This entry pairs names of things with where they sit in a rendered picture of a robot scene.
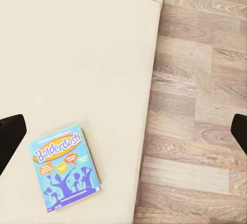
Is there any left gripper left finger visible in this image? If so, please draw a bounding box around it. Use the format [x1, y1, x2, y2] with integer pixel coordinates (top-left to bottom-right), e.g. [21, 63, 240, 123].
[0, 114, 27, 175]

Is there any board game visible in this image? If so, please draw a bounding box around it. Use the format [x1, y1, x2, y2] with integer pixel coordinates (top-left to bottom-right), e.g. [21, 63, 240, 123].
[28, 124, 101, 213]

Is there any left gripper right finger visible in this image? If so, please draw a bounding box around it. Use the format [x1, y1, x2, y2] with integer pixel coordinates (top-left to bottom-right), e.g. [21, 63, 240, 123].
[231, 113, 247, 155]

